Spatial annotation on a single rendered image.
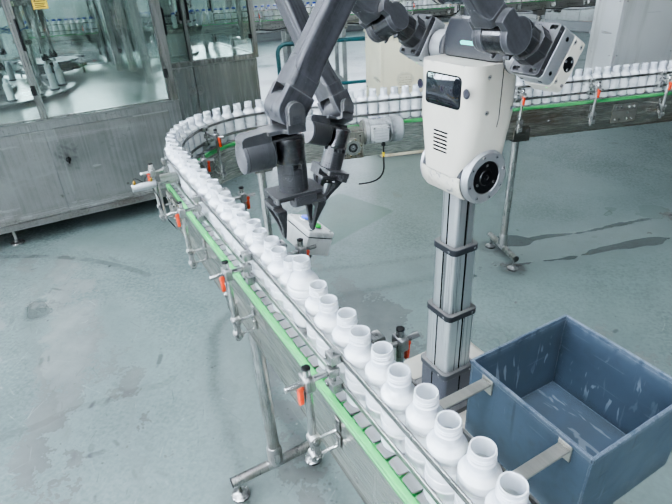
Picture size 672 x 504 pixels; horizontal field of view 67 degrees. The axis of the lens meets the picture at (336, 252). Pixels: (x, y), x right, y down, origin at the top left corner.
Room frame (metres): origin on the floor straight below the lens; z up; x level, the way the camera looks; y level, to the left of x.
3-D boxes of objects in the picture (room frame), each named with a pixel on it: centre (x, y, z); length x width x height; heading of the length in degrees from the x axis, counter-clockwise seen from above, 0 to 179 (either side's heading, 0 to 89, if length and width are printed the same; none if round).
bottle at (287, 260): (0.98, 0.10, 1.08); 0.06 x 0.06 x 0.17
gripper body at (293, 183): (0.92, 0.07, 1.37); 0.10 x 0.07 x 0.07; 118
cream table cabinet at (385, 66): (5.42, -1.01, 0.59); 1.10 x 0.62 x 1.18; 100
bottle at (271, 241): (1.08, 0.15, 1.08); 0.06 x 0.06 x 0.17
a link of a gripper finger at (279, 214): (0.92, 0.09, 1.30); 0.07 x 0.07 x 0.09; 28
